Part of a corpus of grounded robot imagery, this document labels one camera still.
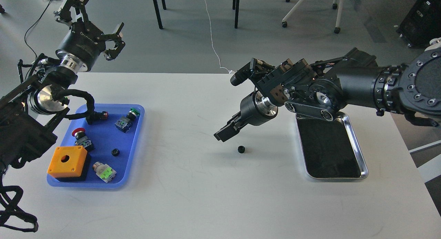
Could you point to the white rolling chair base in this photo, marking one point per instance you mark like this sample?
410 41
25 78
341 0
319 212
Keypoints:
305 5

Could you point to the blue plastic tray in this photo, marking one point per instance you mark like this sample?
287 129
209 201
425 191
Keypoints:
105 137

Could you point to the silver metal tray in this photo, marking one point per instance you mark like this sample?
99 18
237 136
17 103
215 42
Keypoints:
331 150

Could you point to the black equipment case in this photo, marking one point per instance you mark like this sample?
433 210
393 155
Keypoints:
421 24

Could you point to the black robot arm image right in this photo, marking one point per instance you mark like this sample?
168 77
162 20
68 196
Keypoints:
321 89

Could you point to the red mushroom push button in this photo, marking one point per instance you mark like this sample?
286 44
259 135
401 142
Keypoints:
82 139

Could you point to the green push button switch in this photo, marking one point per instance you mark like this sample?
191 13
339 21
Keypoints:
125 123

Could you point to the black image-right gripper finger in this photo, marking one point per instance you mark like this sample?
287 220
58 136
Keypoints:
236 119
230 130

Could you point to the silver and green switch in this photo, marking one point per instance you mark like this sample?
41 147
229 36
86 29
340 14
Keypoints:
104 171

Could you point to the black cylindrical gripper body image-right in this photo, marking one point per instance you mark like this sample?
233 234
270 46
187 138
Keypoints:
255 109

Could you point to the black table leg left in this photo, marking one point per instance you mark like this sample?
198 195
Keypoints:
157 11

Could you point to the orange and black button box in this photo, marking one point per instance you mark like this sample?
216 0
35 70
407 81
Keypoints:
69 163

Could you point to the black selector switch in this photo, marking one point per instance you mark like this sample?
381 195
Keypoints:
95 116

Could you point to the black table leg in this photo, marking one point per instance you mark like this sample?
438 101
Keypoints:
157 11
235 8

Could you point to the black cylindrical gripper body image-left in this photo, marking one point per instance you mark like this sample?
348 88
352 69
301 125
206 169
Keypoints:
83 44

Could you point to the black table leg right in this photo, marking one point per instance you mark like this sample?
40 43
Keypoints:
235 8

